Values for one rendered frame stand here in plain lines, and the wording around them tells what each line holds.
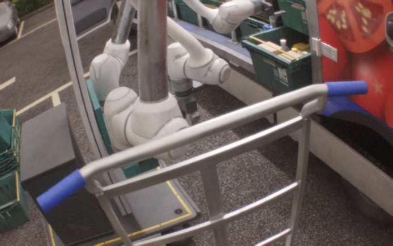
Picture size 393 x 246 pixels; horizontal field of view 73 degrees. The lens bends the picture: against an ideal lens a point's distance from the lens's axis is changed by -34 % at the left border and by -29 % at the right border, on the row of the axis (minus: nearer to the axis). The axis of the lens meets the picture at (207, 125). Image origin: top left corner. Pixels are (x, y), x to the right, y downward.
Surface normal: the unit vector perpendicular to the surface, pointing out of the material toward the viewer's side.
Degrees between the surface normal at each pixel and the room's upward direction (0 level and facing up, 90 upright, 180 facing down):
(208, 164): 90
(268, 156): 0
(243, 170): 0
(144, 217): 0
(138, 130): 77
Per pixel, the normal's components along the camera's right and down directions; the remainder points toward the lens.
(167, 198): -0.13, -0.81
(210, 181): 0.38, 0.49
